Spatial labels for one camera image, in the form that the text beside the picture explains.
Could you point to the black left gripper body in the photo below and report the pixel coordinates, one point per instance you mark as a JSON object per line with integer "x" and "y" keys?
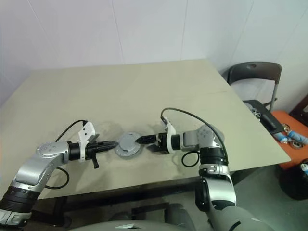
{"x": 90, "y": 150}

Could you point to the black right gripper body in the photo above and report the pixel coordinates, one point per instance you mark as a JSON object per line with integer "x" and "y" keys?
{"x": 162, "y": 143}

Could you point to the grey round motor lid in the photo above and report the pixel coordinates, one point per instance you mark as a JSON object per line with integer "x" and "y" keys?
{"x": 128, "y": 146}

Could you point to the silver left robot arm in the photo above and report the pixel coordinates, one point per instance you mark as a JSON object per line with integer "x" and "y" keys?
{"x": 48, "y": 156}

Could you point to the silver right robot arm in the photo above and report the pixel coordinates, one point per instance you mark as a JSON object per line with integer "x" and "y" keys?
{"x": 207, "y": 137}

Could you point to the grey robot torso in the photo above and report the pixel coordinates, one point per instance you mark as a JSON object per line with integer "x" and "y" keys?
{"x": 144, "y": 226}

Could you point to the silver gear parts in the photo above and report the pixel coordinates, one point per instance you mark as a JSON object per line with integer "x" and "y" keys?
{"x": 255, "y": 111}

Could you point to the black bar-shaped device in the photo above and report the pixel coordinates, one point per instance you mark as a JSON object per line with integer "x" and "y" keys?
{"x": 268, "y": 120}

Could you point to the dark folding chair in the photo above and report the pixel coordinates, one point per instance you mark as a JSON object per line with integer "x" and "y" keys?
{"x": 255, "y": 72}

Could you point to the blue white cylinder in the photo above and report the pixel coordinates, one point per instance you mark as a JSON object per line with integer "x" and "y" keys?
{"x": 281, "y": 138}
{"x": 297, "y": 136}

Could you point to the orange stool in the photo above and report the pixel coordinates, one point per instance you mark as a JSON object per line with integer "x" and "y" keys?
{"x": 281, "y": 118}

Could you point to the brown wooden furniture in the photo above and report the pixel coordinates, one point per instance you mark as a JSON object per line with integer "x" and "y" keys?
{"x": 300, "y": 110}

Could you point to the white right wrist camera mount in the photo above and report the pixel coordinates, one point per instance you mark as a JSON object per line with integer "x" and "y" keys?
{"x": 170, "y": 127}

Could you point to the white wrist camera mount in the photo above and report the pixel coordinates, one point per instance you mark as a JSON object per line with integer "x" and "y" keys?
{"x": 170, "y": 127}
{"x": 86, "y": 131}

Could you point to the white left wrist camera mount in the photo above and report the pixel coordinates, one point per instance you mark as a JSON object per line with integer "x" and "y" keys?
{"x": 86, "y": 131}

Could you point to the black table frame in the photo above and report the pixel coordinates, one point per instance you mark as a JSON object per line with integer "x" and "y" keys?
{"x": 120, "y": 195}

